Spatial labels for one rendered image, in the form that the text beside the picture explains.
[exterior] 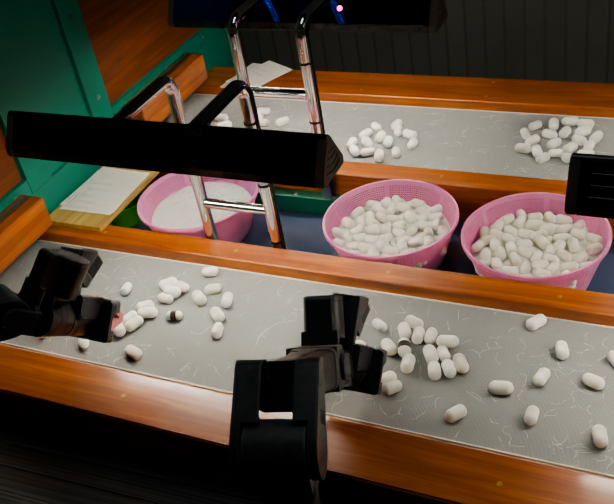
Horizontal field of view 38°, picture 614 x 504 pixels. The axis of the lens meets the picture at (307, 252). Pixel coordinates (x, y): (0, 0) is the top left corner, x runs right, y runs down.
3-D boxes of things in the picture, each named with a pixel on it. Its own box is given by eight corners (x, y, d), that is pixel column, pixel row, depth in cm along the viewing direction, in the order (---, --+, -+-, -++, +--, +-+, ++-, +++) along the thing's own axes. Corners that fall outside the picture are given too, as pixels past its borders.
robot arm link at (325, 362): (286, 343, 119) (224, 365, 89) (352, 340, 117) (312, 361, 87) (291, 434, 118) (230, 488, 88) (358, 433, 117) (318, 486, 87)
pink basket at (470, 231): (596, 331, 151) (598, 288, 145) (446, 307, 162) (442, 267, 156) (620, 240, 169) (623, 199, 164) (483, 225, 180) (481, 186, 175)
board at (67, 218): (101, 232, 184) (99, 227, 184) (45, 224, 191) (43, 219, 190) (180, 151, 207) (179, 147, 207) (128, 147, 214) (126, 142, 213)
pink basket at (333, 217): (468, 290, 165) (465, 249, 159) (327, 303, 168) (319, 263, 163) (455, 210, 186) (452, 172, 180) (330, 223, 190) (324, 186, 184)
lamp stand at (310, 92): (338, 216, 191) (306, 20, 165) (257, 207, 199) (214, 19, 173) (369, 170, 205) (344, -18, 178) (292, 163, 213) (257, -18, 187)
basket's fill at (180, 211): (226, 264, 182) (220, 242, 179) (137, 250, 192) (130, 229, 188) (273, 204, 198) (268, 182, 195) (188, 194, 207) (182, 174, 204)
